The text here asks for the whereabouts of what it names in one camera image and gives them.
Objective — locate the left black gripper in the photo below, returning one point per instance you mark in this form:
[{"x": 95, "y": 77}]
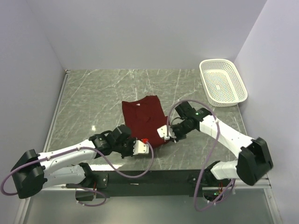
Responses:
[{"x": 131, "y": 152}]

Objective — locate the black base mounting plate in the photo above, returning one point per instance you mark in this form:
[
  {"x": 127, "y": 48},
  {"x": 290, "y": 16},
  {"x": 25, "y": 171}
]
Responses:
[{"x": 154, "y": 183}]

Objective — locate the aluminium frame rail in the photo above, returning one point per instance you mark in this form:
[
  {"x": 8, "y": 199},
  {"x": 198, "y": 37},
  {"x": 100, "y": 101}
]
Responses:
[{"x": 263, "y": 183}]

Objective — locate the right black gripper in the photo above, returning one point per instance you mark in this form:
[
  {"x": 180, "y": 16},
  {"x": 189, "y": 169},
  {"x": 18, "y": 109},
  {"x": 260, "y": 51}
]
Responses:
[{"x": 178, "y": 137}]

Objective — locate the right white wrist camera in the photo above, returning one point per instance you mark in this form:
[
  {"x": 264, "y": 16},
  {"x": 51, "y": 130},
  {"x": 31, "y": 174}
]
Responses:
[{"x": 166, "y": 133}]

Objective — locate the white perforated plastic basket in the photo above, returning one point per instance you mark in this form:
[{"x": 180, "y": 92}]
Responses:
[{"x": 222, "y": 83}]

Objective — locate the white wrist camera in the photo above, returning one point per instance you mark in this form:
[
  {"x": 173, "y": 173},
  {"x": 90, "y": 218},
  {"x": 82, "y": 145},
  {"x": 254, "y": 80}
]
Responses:
[
  {"x": 166, "y": 133},
  {"x": 140, "y": 148}
]

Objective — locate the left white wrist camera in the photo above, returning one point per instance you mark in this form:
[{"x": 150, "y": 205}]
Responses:
[{"x": 140, "y": 148}]

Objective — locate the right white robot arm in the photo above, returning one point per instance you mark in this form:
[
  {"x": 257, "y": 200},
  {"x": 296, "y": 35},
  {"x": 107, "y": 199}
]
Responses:
[{"x": 253, "y": 159}]

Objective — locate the dark red polo shirt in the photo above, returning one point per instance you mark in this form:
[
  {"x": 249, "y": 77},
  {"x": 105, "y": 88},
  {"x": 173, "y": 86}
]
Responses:
[{"x": 144, "y": 117}]

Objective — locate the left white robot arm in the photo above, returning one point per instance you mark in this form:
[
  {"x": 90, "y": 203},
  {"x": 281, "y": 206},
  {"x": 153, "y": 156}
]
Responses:
[{"x": 36, "y": 171}]

